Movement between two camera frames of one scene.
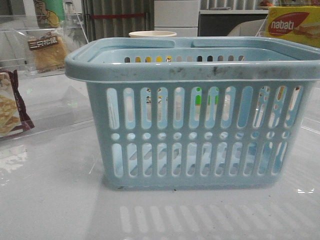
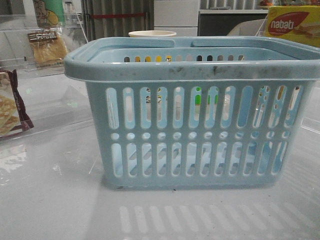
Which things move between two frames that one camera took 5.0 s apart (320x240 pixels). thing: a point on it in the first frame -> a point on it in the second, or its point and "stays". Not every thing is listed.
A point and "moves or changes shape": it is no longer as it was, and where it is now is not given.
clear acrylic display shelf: (36, 45) stays
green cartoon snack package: (50, 13) stays
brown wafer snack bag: (14, 117) stays
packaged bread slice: (49, 53) moves or changes shape
